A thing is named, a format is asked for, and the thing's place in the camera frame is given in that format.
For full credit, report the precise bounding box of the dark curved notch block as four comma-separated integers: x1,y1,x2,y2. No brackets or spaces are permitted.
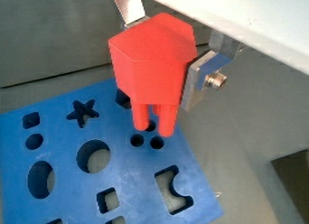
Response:
271,149,309,224

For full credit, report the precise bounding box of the red three prong block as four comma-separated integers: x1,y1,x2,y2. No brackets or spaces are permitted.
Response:
108,13,196,137

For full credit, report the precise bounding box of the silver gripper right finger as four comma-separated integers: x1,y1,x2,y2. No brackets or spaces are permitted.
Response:
179,30,244,111

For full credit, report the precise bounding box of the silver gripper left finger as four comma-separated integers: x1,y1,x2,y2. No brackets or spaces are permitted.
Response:
112,0,149,30

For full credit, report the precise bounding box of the blue foam shape board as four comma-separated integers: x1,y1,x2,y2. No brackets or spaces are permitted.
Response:
0,80,222,224

